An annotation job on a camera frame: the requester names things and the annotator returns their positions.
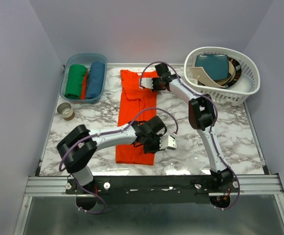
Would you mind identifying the purple cable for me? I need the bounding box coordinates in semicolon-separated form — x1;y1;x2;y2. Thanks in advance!
58;107;179;214
139;61;241;211

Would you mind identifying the orange t shirt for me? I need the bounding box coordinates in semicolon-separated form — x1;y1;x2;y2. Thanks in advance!
115;70;157;165
80;72;88;99

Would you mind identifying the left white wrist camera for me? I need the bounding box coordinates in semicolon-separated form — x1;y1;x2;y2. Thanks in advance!
159;135;177;150

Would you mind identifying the aluminium rail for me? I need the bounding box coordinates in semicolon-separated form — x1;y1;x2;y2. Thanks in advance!
24;174;284;197

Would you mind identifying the teal folded garment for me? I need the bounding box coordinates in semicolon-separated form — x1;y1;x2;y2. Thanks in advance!
195;54;229;81

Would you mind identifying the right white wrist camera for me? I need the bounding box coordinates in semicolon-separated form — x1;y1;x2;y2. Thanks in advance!
139;78;153;90

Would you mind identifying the tape roll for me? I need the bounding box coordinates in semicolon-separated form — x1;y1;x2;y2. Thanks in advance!
57;102;75;121

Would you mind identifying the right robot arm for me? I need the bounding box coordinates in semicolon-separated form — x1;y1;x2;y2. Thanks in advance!
152;62;234;192

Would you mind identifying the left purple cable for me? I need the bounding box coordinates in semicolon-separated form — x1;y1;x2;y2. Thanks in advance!
58;107;179;214

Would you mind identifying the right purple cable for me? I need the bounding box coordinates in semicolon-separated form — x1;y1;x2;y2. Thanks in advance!
139;61;241;211

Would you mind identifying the white laundry basket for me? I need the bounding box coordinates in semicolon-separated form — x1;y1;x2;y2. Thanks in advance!
183;47;261;106

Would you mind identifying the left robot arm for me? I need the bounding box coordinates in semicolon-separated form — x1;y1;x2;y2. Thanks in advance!
57;116;167;193

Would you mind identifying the rolled orange t shirt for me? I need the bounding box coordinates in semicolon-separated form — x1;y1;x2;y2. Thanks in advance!
80;72;88;99

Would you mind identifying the clear blue plastic bin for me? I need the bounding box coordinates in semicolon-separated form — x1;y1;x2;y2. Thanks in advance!
60;53;107;103

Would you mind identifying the beige garment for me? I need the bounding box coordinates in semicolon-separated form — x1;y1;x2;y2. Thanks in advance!
189;67;236;88

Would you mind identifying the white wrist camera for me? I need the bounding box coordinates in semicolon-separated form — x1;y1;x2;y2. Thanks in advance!
139;78;153;90
159;135;177;150

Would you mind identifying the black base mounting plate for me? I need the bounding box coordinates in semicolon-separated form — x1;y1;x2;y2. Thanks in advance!
65;174;240;205

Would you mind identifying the rolled green t shirt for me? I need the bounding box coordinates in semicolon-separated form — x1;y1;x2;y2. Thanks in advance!
65;64;87;99

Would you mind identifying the rolled blue t shirt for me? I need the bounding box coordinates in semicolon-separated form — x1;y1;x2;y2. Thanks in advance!
86;61;105;99

